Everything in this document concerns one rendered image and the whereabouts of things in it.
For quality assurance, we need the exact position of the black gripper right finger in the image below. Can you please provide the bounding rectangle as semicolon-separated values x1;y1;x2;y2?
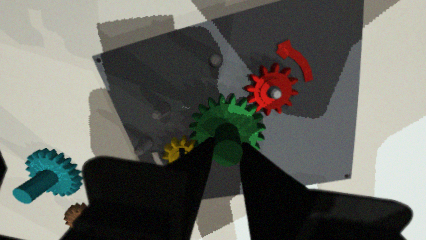
240;142;414;240

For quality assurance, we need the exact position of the green gear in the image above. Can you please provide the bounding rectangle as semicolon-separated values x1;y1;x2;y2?
189;93;266;167

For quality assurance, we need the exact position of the brown gear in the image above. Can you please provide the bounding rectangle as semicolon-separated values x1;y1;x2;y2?
63;203;87;228

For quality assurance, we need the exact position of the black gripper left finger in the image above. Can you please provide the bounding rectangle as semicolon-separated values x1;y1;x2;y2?
81;137;215;240

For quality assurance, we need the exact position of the yellow gear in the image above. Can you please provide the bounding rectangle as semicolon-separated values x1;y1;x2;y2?
162;135;196;165

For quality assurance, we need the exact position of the teal gear with shaft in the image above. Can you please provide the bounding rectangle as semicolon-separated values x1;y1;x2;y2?
12;148;83;204

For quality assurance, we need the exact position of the red curved arrow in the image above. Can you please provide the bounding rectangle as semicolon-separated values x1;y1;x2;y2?
275;39;313;82

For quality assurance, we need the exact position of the red gear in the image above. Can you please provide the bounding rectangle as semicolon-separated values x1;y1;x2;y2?
244;63;298;116

